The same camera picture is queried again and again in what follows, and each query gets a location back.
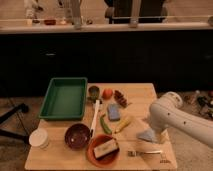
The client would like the red bowl on counter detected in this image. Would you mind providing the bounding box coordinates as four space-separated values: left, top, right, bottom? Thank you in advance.
44 19 56 25

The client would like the orange tomato toy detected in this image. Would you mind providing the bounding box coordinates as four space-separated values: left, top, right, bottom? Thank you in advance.
102 88 113 99

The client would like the orange plate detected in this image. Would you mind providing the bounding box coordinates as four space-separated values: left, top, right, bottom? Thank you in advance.
86 134 120 168

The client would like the beige sponge block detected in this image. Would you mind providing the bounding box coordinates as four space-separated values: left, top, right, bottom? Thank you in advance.
94 139 119 158

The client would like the silver fork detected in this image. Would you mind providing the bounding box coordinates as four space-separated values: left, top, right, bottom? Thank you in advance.
127 150 163 157

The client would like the green plastic tray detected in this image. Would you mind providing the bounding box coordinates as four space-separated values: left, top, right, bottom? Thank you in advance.
39 77 87 121

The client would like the black chair base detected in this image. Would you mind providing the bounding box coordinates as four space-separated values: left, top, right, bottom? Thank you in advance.
0 103 29 144

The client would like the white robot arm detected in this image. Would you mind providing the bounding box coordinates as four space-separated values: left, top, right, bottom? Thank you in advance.
149 92 213 148

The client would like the brown pine cone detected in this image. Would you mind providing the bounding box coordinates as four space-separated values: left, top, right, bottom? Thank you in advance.
114 90 127 107

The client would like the purple bowl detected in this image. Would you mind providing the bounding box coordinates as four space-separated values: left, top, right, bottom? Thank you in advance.
64 123 90 150

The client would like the white handled knife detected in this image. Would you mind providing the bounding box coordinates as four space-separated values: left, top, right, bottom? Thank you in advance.
90 100 100 138

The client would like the light blue towel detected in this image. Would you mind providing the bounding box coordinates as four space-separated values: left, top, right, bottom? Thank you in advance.
136 129 156 142

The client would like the blue sponge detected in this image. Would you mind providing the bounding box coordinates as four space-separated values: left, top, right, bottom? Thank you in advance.
107 104 120 121

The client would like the green pepper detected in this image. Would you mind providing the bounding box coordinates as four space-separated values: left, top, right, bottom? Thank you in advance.
100 115 112 135

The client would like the white paper cup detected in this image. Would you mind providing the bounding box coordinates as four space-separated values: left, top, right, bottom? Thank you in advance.
29 128 49 148

